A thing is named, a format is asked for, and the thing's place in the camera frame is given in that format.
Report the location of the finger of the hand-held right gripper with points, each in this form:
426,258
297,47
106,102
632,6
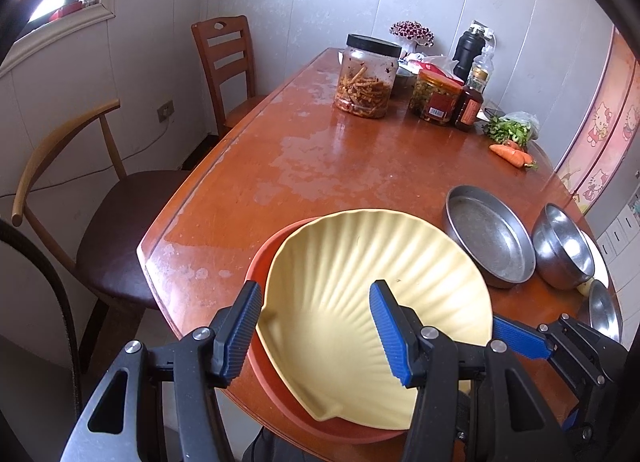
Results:
571,419
520,337

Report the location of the white bowl with yellow rim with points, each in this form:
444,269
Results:
601,264

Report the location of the round steel pan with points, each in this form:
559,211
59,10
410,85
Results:
487,237

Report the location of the red and white tissue packet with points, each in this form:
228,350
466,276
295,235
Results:
435,64

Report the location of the pink cartoon door panel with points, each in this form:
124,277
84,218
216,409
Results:
605,122

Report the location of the bag of green herbs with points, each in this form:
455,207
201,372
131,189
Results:
515,128

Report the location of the clear plastic bottle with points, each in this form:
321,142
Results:
482,65

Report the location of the low wall outlet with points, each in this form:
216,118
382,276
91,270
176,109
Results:
165,111

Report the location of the red round plate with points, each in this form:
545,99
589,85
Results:
256,267

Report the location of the small steel bowl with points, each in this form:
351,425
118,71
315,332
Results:
604,312

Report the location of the curved-back wooden chair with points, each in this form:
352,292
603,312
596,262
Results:
130,242

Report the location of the black chair backrest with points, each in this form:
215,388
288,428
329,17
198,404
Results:
55,302

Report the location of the brown slatted wooden chair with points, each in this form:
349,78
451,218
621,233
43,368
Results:
225,55

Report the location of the yellow shell-shaped plate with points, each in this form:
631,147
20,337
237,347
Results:
350,267

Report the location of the dried flower decoration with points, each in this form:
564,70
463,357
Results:
410,31

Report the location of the large steel bowl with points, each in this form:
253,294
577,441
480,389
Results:
560,247

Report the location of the dark sauce bottle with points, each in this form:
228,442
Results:
469,110

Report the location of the red-lid pickle jar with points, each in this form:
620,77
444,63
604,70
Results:
435,102

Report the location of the white drawer cabinet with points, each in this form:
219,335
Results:
622,237

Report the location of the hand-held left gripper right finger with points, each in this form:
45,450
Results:
392,337

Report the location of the white wall socket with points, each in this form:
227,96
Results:
489,35

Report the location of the black-lid jar of pickled strips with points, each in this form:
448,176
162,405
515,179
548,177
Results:
365,87

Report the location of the orange carrot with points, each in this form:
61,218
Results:
526,157
505,153

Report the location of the black thermos flask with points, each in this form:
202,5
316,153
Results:
465,50

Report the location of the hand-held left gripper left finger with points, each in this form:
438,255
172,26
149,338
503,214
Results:
244,337

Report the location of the red box on windowsill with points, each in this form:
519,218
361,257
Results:
67,12

